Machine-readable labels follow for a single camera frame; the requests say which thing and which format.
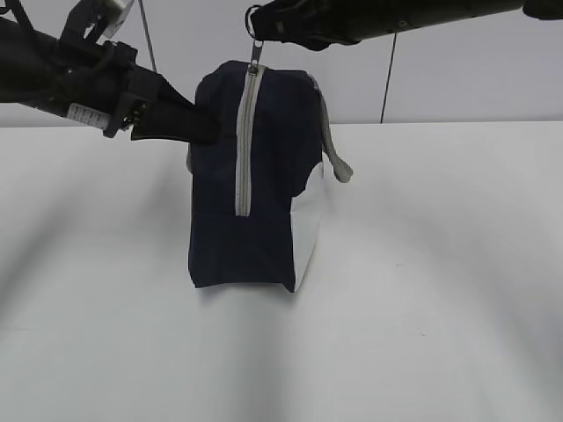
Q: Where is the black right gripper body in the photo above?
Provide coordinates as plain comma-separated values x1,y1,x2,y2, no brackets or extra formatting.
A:
281,1,396,51

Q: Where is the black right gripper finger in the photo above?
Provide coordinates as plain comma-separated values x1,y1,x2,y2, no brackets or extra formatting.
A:
245,2,308,43

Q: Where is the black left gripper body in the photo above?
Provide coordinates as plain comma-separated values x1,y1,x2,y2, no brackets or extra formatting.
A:
103,41,163,138

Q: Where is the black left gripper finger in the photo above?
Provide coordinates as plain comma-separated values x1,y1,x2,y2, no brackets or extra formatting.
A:
130,79,220,145

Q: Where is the navy blue lunch bag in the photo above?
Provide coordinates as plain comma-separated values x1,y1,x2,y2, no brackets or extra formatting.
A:
186,40,353,293

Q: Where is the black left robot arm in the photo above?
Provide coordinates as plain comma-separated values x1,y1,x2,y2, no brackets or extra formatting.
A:
1,18,220,145

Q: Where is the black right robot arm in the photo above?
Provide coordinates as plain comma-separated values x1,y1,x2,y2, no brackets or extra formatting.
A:
245,0,562,51

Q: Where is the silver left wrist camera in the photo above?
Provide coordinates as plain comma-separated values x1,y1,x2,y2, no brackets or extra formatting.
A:
61,0,135,45

